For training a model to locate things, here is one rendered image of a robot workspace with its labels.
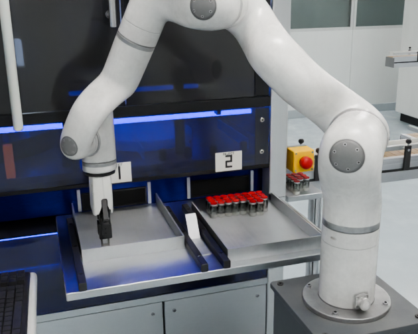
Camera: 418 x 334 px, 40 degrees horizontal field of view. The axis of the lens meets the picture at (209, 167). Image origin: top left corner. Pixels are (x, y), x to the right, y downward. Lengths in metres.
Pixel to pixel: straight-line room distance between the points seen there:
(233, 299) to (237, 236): 0.42
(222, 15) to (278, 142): 0.74
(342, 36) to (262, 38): 5.98
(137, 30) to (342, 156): 0.51
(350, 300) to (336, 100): 0.42
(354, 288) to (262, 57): 0.51
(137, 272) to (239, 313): 0.65
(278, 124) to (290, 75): 0.63
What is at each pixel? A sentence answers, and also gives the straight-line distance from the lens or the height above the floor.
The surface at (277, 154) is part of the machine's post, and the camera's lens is 1.79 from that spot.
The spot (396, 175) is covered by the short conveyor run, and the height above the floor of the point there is 0.87.
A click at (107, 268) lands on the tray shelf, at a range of 1.42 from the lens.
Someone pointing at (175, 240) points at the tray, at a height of 0.91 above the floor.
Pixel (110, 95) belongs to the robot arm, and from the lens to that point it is 1.30.
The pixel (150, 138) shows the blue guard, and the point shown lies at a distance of 1.65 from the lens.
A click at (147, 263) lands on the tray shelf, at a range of 1.43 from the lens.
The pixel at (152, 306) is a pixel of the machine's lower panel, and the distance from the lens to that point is 1.86.
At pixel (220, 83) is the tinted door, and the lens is 1.68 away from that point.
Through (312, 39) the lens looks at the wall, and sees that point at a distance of 6.96.
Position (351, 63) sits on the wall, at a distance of 7.25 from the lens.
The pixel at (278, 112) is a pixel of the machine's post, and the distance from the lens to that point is 1.75.
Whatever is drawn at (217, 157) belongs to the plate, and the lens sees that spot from 1.71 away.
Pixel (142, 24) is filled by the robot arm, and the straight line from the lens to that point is 1.26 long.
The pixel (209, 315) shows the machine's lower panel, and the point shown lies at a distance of 1.93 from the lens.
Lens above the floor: 1.52
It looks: 17 degrees down
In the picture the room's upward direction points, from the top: 1 degrees counter-clockwise
